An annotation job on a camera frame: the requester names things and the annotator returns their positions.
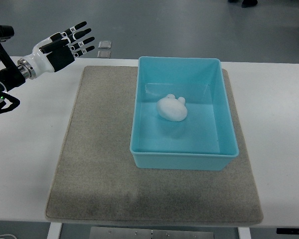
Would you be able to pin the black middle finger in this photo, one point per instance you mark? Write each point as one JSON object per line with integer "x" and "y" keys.
{"x": 73, "y": 35}

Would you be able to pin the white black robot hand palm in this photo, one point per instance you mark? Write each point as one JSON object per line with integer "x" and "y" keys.
{"x": 38, "y": 62}

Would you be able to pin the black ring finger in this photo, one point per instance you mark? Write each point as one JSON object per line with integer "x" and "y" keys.
{"x": 80, "y": 44}

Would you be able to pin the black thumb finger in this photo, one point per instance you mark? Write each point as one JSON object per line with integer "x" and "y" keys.
{"x": 47, "y": 46}

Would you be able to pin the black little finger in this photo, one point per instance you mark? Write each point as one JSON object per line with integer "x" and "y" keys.
{"x": 83, "y": 51}

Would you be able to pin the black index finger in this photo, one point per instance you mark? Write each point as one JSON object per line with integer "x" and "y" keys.
{"x": 60, "y": 35}

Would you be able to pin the white plush toy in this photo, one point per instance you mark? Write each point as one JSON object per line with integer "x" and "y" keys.
{"x": 171, "y": 108}

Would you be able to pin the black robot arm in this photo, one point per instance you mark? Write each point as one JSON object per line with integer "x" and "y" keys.
{"x": 14, "y": 75}

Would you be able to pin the blue plastic box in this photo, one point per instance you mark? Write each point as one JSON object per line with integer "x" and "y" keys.
{"x": 205, "y": 139}

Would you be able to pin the upper floor socket plate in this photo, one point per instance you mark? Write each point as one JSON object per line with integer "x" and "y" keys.
{"x": 105, "y": 44}

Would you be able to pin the floor socket plate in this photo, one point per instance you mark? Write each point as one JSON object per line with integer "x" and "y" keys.
{"x": 105, "y": 44}
{"x": 106, "y": 54}

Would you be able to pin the lower floor socket plate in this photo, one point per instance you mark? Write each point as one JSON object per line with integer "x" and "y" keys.
{"x": 106, "y": 54}

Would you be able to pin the grey felt mat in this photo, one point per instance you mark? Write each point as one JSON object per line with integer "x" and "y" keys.
{"x": 96, "y": 179}

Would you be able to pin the dark shoes at top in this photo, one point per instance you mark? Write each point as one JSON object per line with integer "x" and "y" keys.
{"x": 245, "y": 3}

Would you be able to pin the black table control panel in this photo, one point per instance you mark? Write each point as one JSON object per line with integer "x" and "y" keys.
{"x": 287, "y": 231}

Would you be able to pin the metal table base plate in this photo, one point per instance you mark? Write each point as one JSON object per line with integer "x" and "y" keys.
{"x": 127, "y": 233}

